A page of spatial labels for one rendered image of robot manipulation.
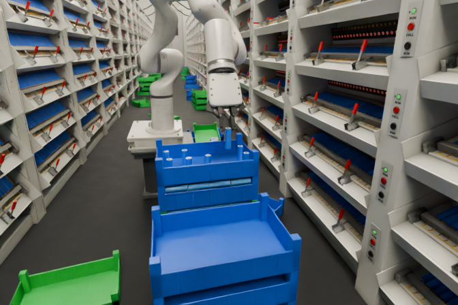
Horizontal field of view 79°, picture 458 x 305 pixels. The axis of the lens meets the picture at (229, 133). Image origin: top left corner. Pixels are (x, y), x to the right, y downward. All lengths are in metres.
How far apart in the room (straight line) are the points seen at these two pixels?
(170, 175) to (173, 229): 0.15
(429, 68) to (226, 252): 0.63
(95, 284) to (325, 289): 0.78
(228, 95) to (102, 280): 0.77
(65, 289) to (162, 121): 0.81
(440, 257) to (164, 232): 0.65
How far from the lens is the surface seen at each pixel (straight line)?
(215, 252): 0.69
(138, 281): 1.13
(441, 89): 0.76
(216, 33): 0.87
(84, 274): 1.21
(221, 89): 0.82
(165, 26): 1.31
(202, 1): 0.95
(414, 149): 0.84
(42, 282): 1.23
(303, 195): 1.37
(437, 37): 0.81
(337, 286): 1.13
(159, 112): 1.48
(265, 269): 0.63
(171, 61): 1.44
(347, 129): 1.03
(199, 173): 0.81
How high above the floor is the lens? 0.77
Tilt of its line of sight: 17 degrees down
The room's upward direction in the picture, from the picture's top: straight up
